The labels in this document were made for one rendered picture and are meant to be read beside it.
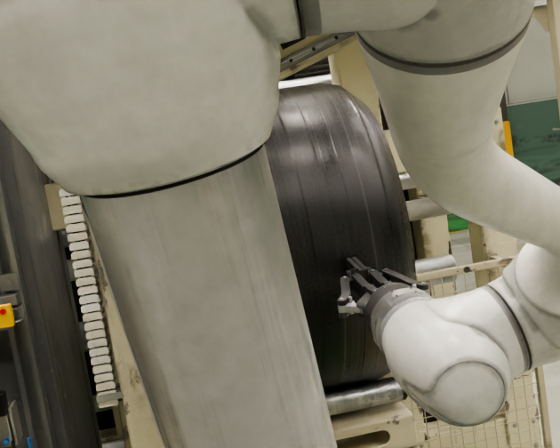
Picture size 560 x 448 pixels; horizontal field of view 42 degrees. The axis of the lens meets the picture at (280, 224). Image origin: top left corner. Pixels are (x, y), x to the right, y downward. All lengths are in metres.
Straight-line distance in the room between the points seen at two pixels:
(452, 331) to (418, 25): 0.44
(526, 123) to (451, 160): 10.84
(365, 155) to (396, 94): 0.75
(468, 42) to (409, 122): 0.08
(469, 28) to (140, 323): 0.22
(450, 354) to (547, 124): 10.73
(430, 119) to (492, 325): 0.38
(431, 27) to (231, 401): 0.21
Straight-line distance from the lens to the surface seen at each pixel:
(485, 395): 0.75
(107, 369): 1.37
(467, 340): 0.75
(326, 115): 1.23
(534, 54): 11.51
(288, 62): 1.73
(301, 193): 1.14
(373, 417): 1.36
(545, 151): 11.42
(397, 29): 0.39
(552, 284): 0.77
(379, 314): 0.88
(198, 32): 0.32
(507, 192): 0.56
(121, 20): 0.32
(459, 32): 0.39
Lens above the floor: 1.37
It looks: 6 degrees down
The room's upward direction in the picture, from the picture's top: 9 degrees counter-clockwise
